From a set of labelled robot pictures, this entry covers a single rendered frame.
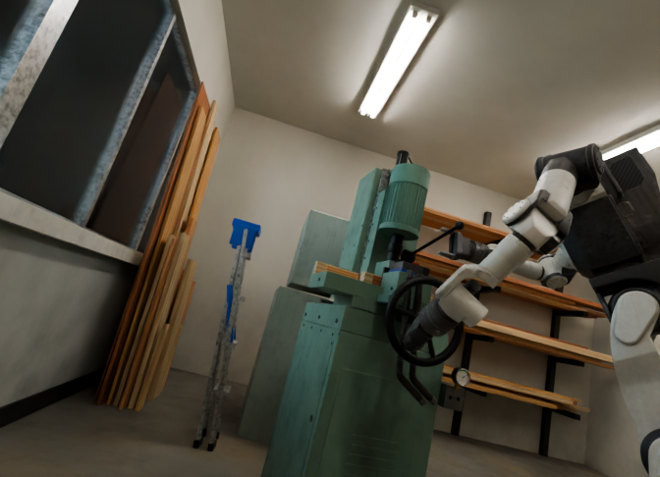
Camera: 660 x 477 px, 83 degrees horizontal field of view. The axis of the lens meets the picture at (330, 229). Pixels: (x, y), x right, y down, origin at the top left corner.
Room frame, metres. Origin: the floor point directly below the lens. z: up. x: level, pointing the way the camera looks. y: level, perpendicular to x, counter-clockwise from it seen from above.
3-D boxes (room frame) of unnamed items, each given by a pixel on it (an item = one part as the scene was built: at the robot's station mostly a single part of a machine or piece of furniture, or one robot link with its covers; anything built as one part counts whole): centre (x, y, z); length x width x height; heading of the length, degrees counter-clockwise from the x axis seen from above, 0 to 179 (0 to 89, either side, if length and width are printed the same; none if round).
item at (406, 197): (1.55, -0.29, 1.32); 0.18 x 0.18 x 0.31
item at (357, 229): (1.84, -0.22, 1.16); 0.22 x 0.22 x 0.72; 14
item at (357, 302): (1.50, -0.31, 0.82); 0.40 x 0.21 x 0.04; 104
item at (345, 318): (1.67, -0.26, 0.76); 0.57 x 0.45 x 0.09; 14
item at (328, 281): (1.45, -0.30, 0.87); 0.61 x 0.30 x 0.06; 104
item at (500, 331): (3.75, -1.78, 1.20); 2.71 x 0.56 x 2.40; 97
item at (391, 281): (1.36, -0.32, 0.91); 0.15 x 0.14 x 0.09; 104
